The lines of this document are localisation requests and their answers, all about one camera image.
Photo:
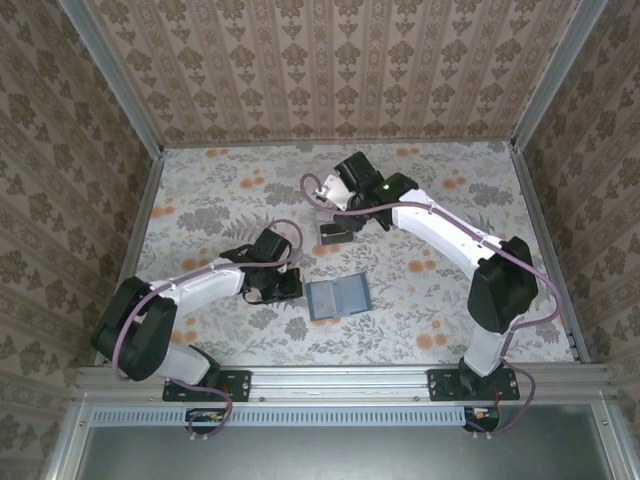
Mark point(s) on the teal leather card holder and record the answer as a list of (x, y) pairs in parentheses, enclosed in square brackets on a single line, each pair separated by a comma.
[(350, 297)]

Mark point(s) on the aluminium front frame rail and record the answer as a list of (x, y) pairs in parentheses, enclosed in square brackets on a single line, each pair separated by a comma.
[(340, 382)]

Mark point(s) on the black wiring connector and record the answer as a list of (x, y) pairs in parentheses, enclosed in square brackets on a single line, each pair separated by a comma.
[(482, 417), (205, 417)]

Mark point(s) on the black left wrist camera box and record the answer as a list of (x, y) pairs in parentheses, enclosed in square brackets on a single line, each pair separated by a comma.
[(272, 245)]

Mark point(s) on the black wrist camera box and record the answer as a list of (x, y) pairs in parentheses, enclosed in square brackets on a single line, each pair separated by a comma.
[(357, 170), (272, 245)]

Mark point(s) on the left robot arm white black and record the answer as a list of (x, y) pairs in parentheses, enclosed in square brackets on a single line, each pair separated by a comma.
[(210, 285)]

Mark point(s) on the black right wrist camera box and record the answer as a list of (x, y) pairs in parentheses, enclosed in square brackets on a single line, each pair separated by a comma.
[(357, 170)]

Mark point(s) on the floral patterned table cover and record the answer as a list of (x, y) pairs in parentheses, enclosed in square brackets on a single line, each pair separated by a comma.
[(250, 340)]

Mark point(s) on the aluminium side rail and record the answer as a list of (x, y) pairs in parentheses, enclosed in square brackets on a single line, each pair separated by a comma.
[(132, 250), (550, 250)]

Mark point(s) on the aluminium corner post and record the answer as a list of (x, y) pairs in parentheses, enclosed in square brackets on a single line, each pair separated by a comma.
[(555, 75), (115, 85)]

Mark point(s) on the grey metal panel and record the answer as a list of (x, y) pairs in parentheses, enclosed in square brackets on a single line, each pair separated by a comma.
[(325, 455)]

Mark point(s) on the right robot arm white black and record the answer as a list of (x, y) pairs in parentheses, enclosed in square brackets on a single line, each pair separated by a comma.
[(430, 225)]

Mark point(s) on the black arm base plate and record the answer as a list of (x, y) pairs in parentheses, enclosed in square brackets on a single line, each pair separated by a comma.
[(442, 385), (235, 385)]

